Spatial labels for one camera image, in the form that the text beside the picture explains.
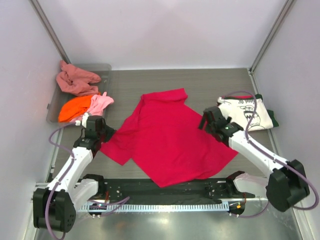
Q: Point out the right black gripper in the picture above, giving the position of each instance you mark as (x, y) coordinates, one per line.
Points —
(210, 120)

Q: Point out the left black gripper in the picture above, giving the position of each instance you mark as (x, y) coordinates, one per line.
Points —
(107, 131)

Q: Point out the crimson red polo shirt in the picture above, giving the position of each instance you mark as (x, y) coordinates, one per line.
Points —
(162, 137)

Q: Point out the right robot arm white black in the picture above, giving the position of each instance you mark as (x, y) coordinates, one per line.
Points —
(284, 183)

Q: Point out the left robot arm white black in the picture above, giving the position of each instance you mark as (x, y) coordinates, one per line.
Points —
(55, 206)

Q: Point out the light pink shirt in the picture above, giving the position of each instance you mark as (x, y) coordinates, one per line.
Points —
(98, 104)

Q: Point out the orange shirt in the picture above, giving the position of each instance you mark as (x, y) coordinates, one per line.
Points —
(75, 107)

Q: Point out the white printed folded t-shirt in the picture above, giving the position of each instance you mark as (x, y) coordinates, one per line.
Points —
(240, 110)

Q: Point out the salmon pink shirt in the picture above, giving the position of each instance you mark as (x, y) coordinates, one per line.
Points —
(77, 81)

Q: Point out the dark green folded t-shirt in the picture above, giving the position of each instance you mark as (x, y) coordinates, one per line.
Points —
(272, 116)

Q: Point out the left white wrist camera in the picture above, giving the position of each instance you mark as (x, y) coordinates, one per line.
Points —
(81, 121)

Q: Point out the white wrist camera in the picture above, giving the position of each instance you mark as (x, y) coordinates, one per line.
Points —
(81, 121)
(224, 106)

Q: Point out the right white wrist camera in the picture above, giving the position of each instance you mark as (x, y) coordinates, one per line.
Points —
(224, 106)

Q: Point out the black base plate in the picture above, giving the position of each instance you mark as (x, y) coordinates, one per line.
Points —
(144, 189)

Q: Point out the slotted white cable duct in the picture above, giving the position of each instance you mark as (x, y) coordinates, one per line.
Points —
(92, 208)

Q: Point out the left aluminium frame post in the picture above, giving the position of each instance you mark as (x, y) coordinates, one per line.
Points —
(49, 29)

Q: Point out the aluminium frame post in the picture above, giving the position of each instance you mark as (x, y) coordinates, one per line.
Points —
(280, 19)
(49, 29)

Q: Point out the right aluminium frame post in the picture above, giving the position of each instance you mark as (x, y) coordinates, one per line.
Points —
(280, 19)

